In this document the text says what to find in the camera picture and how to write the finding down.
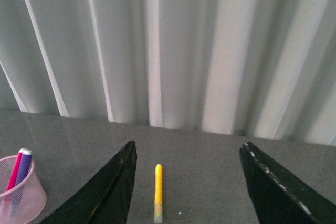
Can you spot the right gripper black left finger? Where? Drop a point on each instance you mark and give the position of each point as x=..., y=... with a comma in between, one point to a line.
x=106, y=197

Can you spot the purple marker pen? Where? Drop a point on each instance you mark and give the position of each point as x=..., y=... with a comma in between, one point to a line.
x=23, y=171

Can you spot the yellow marker pen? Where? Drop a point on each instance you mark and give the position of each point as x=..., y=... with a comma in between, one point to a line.
x=158, y=194

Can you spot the white pleated curtain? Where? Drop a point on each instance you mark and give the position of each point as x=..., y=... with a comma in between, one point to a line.
x=259, y=68

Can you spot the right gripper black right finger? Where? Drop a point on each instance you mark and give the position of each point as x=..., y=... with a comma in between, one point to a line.
x=277, y=194

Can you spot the pink mesh pen cup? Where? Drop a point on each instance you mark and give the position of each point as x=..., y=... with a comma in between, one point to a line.
x=25, y=202

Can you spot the pink marker pen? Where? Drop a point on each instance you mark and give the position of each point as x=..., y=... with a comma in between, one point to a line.
x=11, y=184

